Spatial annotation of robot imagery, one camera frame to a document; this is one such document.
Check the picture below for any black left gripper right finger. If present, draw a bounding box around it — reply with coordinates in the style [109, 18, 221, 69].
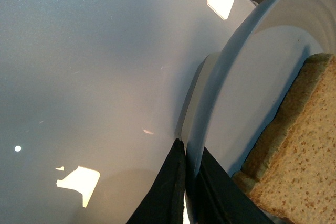
[195, 148, 273, 224]

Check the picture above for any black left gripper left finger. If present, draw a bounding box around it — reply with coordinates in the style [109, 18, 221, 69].
[127, 139, 186, 223]

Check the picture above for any slice of brown bread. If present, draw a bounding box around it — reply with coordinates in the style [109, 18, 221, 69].
[233, 54, 335, 223]

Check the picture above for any white round plate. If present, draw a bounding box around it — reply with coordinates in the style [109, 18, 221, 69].
[181, 0, 335, 223]

